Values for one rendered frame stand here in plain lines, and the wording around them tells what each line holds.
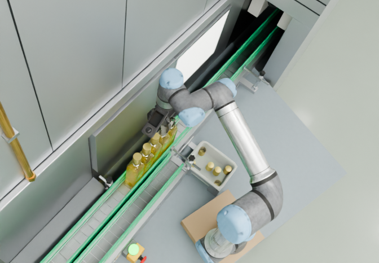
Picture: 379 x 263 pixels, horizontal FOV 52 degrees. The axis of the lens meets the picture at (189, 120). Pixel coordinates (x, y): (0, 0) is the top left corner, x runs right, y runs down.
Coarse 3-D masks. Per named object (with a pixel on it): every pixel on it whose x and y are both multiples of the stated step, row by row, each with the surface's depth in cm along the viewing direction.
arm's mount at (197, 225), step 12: (228, 192) 189; (216, 204) 185; (228, 204) 186; (192, 216) 180; (204, 216) 181; (216, 216) 182; (192, 228) 178; (204, 228) 178; (192, 240) 178; (252, 240) 180; (240, 252) 176
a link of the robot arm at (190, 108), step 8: (184, 88) 124; (176, 96) 122; (184, 96) 122; (192, 96) 123; (200, 96) 123; (208, 96) 124; (176, 104) 122; (184, 104) 121; (192, 104) 121; (200, 104) 122; (208, 104) 124; (176, 112) 124; (184, 112) 120; (192, 112) 120; (200, 112) 120; (184, 120) 121; (192, 120) 120; (200, 120) 124
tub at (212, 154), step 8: (200, 144) 194; (208, 144) 195; (192, 152) 191; (208, 152) 199; (216, 152) 195; (200, 160) 198; (208, 160) 198; (216, 160) 199; (224, 160) 195; (192, 168) 187; (232, 168) 194; (200, 176) 186; (208, 176) 194; (216, 176) 195; (224, 176) 196; (224, 184) 186
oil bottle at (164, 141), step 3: (168, 135) 165; (162, 138) 164; (165, 138) 164; (168, 138) 166; (159, 141) 165; (162, 141) 164; (165, 141) 165; (168, 141) 170; (162, 144) 165; (165, 144) 169; (162, 147) 168; (165, 147) 173; (162, 150) 172; (165, 150) 178; (162, 153) 176; (159, 156) 176
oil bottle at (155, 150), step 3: (150, 141) 162; (159, 144) 162; (153, 147) 161; (156, 147) 161; (159, 147) 163; (153, 150) 161; (156, 150) 162; (159, 150) 166; (153, 153) 162; (156, 153) 164; (159, 153) 170; (156, 156) 169; (153, 159) 168; (156, 159) 173; (153, 162) 171
